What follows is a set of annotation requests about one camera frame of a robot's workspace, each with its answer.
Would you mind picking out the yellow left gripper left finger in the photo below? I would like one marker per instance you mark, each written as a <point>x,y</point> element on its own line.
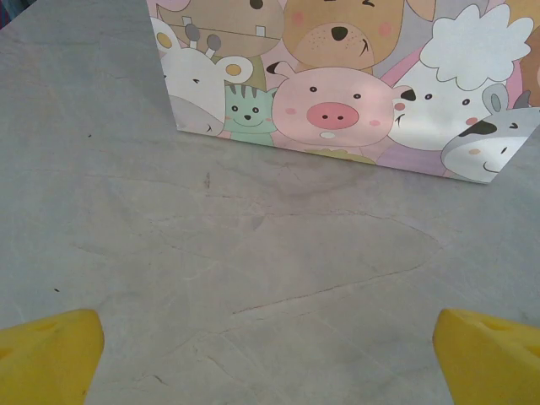
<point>46,358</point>

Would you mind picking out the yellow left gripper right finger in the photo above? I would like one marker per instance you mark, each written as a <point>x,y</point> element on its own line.
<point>493,363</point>

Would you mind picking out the animal print paper bag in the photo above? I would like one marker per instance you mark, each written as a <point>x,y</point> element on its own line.
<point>337,84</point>

